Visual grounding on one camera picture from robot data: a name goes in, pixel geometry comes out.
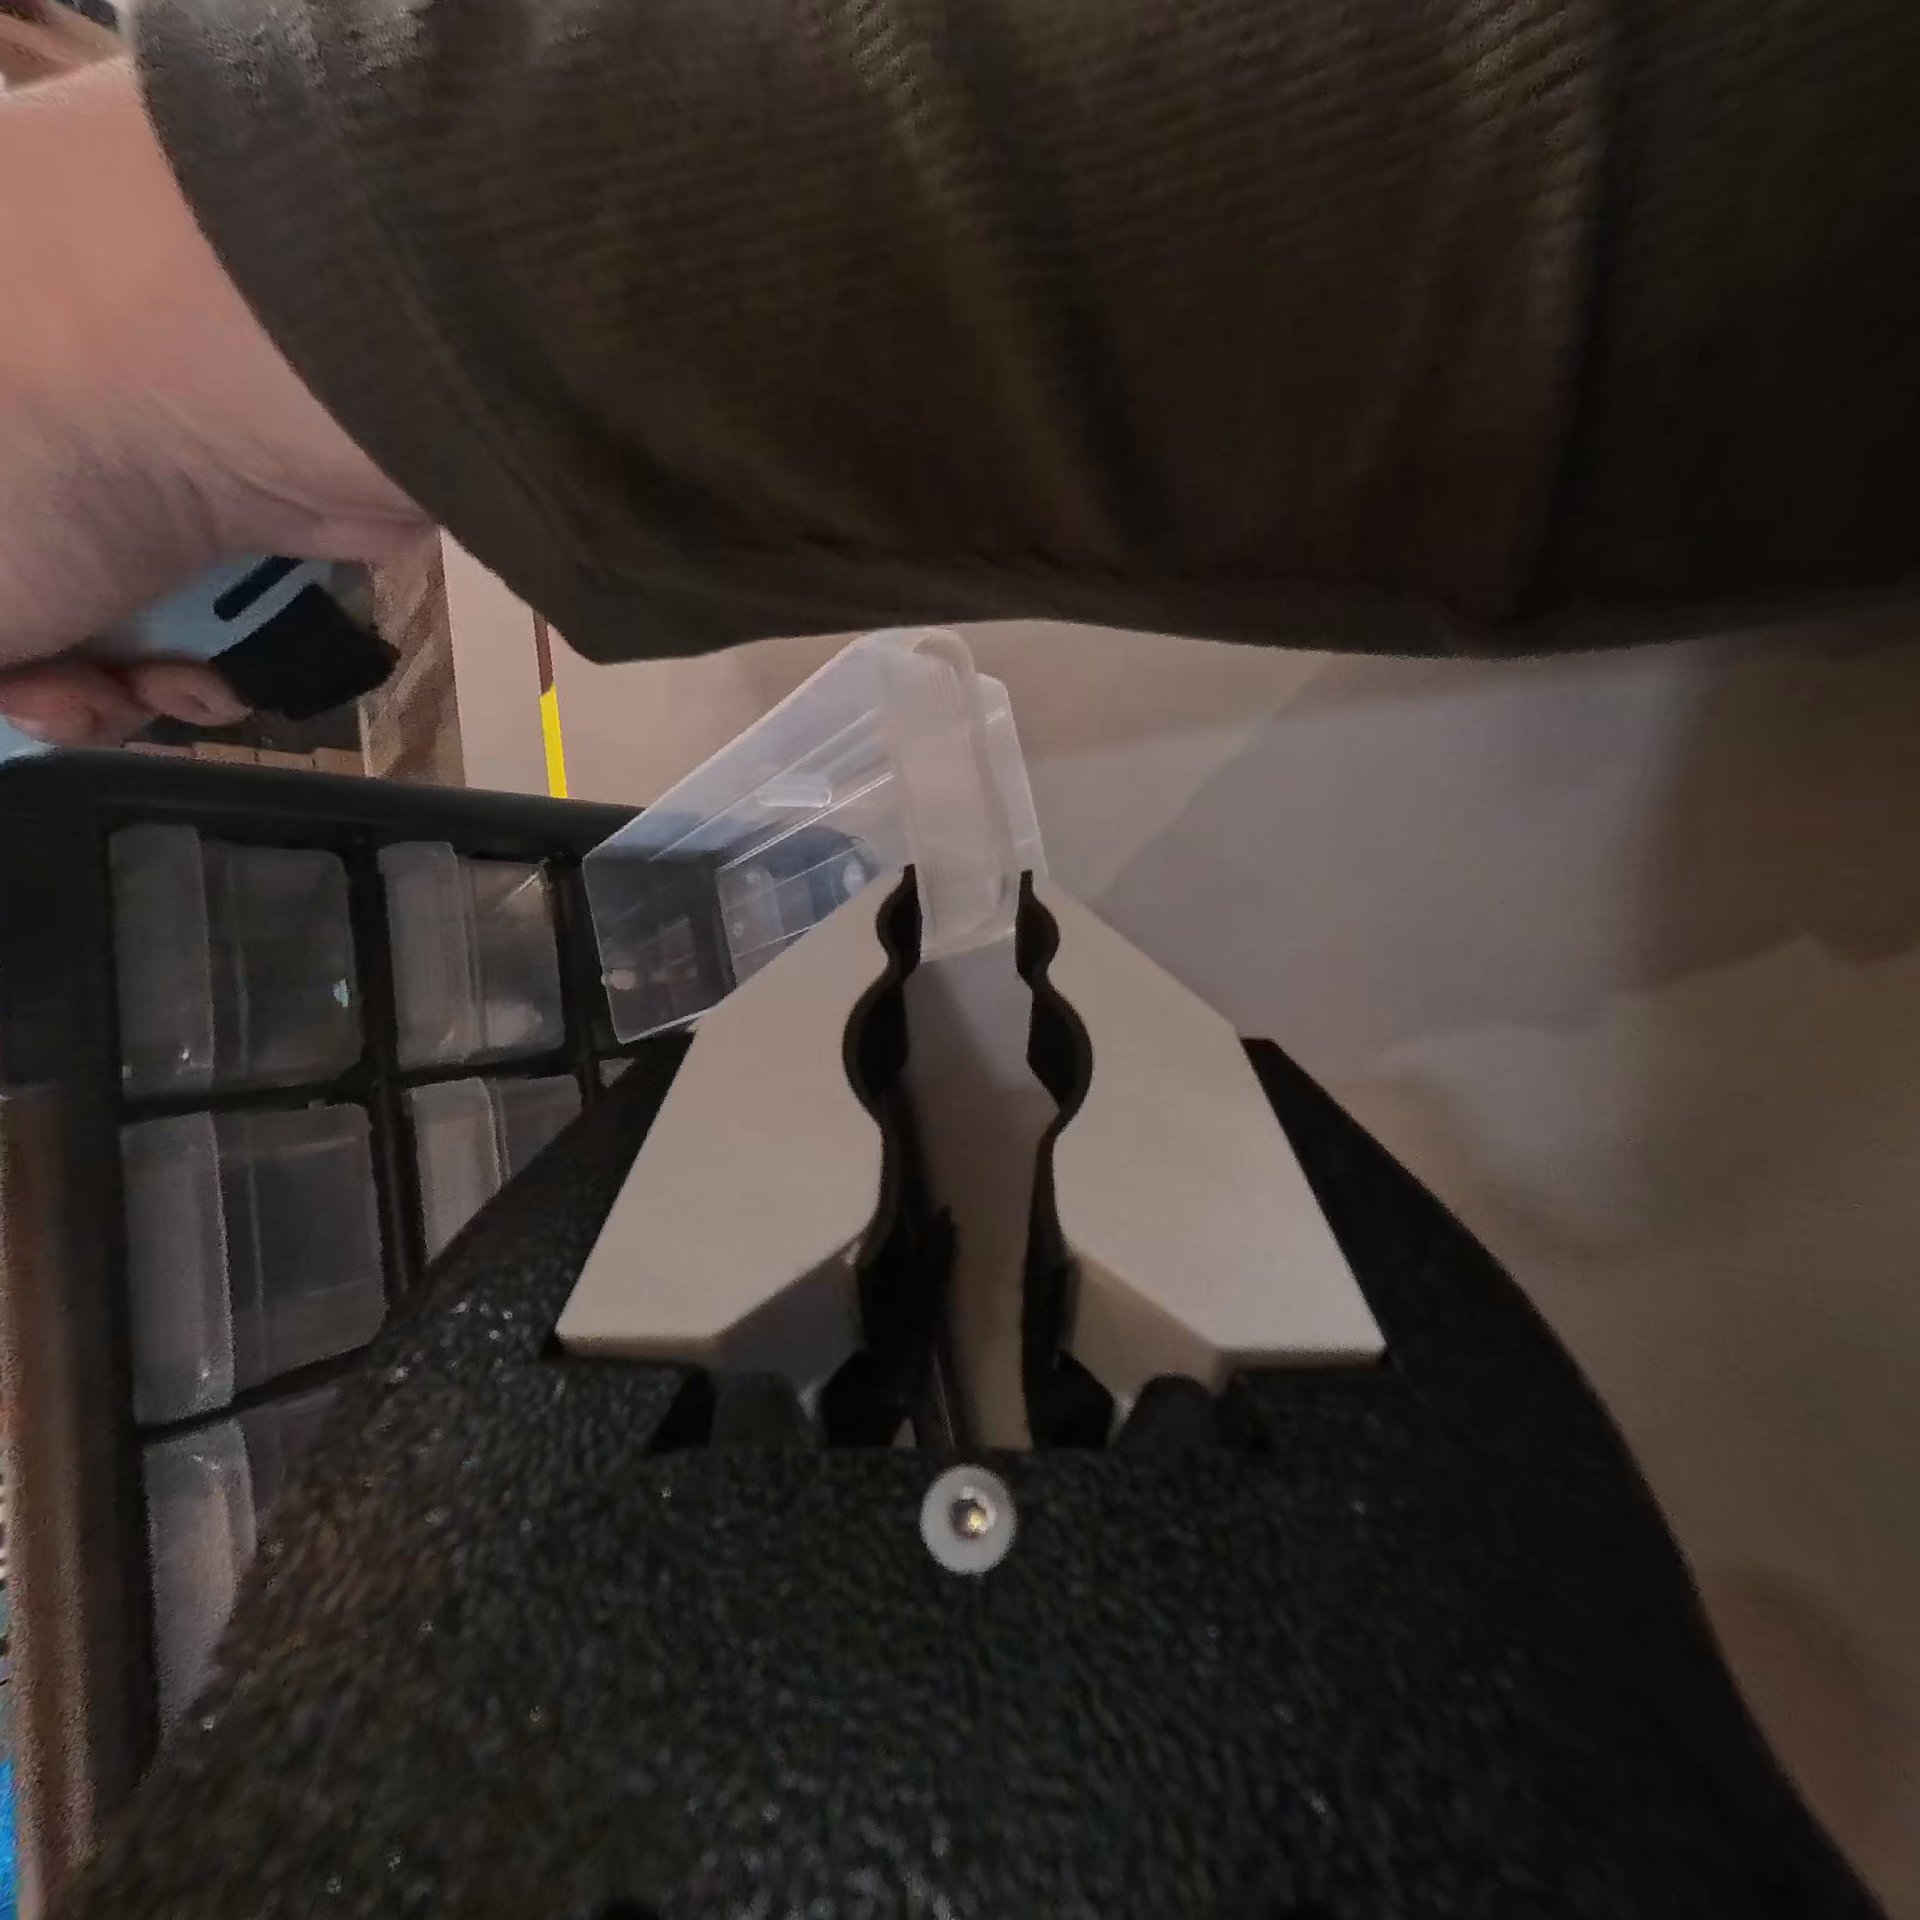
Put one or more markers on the black drawer cabinet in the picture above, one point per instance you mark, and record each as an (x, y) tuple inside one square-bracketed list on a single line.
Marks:
[(302, 792)]

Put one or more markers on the set of clear cabinet drawers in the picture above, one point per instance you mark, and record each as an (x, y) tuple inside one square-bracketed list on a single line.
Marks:
[(241, 962)]

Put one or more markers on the yellow tape strip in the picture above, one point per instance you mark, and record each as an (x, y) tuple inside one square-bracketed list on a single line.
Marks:
[(555, 750)]

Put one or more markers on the person's right hand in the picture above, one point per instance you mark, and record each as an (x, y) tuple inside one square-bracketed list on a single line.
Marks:
[(153, 524)]

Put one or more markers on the person's right forearm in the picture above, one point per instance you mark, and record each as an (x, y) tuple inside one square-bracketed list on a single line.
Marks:
[(1050, 301)]

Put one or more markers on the small clear plastic drawer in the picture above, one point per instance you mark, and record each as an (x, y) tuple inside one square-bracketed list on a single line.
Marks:
[(783, 810)]

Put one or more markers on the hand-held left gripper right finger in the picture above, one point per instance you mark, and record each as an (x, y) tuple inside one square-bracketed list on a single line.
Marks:
[(1199, 1199)]

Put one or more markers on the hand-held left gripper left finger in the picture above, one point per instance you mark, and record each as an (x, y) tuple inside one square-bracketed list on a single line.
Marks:
[(721, 1188)]

